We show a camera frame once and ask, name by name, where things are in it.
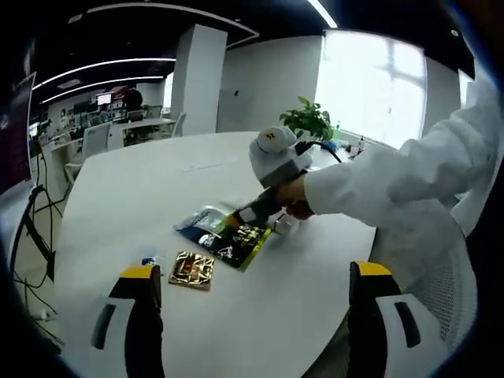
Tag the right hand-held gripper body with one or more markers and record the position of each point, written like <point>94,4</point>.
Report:
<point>275,157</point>

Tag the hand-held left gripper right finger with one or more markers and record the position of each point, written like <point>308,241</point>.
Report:
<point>370,315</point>

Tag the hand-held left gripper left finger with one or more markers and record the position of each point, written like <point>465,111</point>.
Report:
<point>141,323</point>

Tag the white skincare tube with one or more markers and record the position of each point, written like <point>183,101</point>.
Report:
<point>289,228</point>

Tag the black green skincare pouch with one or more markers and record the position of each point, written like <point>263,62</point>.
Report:
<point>204,228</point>

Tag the gold foil skincare sachet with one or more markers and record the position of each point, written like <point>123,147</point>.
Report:
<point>193,271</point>

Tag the small pump bottle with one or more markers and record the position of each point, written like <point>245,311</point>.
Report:
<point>360,142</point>

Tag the person's right hand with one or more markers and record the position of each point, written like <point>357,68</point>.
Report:
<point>297,197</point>

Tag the green potted plant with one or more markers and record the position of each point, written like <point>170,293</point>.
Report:
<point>311,122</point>

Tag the white mesh chair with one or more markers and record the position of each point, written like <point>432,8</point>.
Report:
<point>441,275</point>

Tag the white office chair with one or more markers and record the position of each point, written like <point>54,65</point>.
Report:
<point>179,124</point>
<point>96,138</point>

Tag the white office desk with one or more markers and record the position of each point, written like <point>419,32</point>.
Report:
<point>141,128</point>

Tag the black laptop stand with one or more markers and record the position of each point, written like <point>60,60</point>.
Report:
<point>27,214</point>

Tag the laptop computer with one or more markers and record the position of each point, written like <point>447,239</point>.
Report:
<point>15,138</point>

